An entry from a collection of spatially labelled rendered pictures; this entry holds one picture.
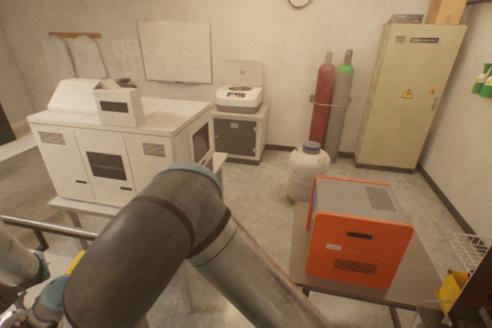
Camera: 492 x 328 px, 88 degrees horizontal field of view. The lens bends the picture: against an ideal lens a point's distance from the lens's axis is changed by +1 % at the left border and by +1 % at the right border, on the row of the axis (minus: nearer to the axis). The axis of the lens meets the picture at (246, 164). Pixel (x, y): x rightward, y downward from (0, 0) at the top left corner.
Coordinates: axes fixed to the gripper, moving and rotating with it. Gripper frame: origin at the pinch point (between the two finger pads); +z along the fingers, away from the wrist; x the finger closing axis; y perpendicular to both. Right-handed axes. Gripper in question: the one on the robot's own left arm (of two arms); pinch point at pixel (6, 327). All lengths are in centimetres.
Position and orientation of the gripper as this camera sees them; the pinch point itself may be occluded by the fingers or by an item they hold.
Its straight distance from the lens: 134.8
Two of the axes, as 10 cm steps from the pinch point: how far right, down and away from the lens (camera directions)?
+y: -9.8, -1.0, 1.6
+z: -0.2, 8.8, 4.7
